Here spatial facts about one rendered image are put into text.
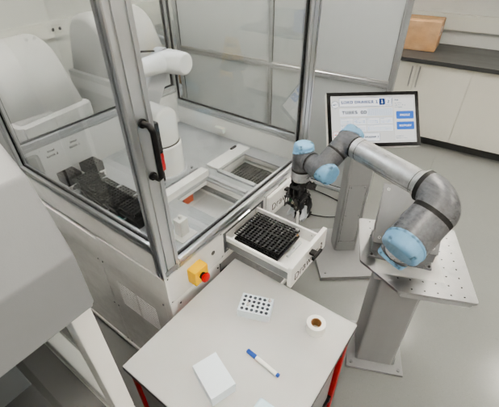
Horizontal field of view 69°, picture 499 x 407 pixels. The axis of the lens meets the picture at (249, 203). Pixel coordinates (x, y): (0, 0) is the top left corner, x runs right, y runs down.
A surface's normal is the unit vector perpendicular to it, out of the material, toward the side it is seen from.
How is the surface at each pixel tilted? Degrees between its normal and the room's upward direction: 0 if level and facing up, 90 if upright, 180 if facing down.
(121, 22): 90
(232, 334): 0
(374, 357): 90
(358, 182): 90
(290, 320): 0
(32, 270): 69
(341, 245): 90
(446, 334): 0
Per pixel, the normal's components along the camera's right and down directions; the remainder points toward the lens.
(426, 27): -0.50, 0.50
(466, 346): -0.01, -0.79
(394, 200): -0.24, -0.14
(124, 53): 0.80, 0.36
